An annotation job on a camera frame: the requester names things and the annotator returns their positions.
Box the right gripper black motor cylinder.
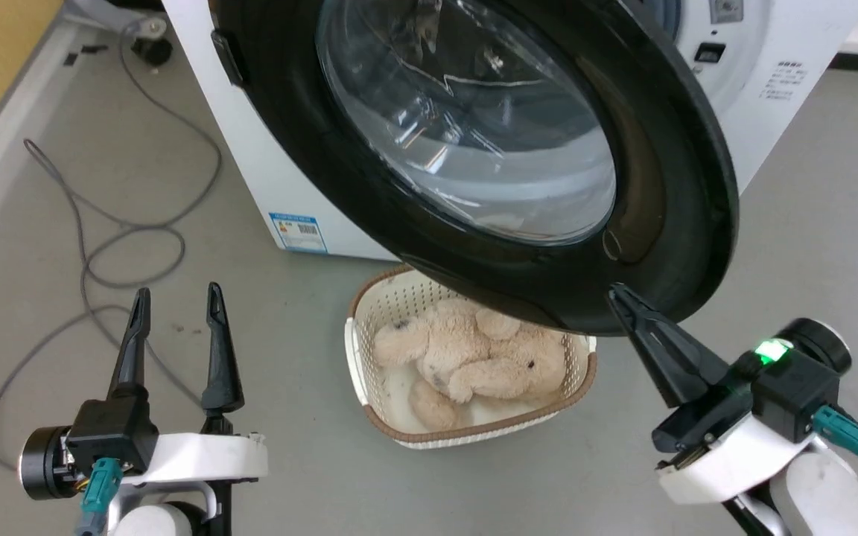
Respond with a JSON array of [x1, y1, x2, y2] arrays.
[[778, 318, 853, 375]]

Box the black round washer door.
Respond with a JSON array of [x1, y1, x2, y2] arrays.
[[209, 0, 741, 336]]

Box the blue energy label sticker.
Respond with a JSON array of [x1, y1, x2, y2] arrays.
[[268, 212, 328, 255]]

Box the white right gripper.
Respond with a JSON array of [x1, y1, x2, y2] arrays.
[[607, 283, 819, 506]]

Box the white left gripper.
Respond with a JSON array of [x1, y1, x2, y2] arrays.
[[107, 282, 269, 536]]

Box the black caster wheel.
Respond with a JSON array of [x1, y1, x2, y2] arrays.
[[131, 19, 174, 68]]

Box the gripper black motor cylinder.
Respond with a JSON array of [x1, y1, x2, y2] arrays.
[[778, 318, 853, 375], [18, 425, 77, 502]]

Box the white laundry basket brown rim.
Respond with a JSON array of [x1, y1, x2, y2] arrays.
[[344, 264, 598, 450]]

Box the white front-load washing machine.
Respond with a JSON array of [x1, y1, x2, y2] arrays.
[[161, 0, 858, 263]]

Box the beige teddy bear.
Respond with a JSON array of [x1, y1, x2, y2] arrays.
[[373, 298, 568, 433]]

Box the left arm teal plug cable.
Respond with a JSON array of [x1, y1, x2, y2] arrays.
[[74, 457, 125, 536]]

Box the left gripper black motor cylinder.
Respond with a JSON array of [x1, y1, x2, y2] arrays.
[[18, 425, 77, 502]]

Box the grey floor cable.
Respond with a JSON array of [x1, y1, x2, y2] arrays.
[[0, 19, 223, 472]]

